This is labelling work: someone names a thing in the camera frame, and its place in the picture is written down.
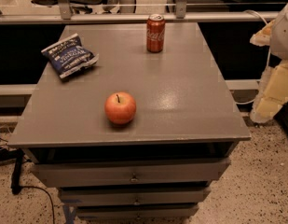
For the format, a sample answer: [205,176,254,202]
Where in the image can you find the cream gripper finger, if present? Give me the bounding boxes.
[250,21,275,47]
[250,60,288,123]

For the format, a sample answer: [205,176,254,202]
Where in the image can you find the blue chip bag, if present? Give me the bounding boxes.
[41,34,99,79]

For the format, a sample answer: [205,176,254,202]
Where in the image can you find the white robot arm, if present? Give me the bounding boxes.
[250,4,288,123]

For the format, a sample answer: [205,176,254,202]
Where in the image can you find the red coke can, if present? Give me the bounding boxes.
[146,14,165,52]

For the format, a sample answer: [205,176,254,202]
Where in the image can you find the grey metal railing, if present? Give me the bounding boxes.
[0,0,288,24]

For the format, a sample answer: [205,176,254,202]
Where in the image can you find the red apple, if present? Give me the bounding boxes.
[104,91,136,125]

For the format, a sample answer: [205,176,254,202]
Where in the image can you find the bottom grey drawer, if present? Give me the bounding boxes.
[76,203,199,219]

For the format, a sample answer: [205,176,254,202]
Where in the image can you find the grey drawer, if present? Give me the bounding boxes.
[32,158,230,188]
[59,187,211,206]
[76,203,199,219]

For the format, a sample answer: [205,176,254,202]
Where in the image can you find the middle grey drawer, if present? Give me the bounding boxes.
[59,187,211,206]

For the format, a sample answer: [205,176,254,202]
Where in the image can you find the top grey drawer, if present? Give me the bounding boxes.
[32,158,230,188]

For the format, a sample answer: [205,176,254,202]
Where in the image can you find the white cable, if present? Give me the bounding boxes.
[235,9,272,105]

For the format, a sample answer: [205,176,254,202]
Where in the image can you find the black floor cable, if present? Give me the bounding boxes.
[0,124,56,224]

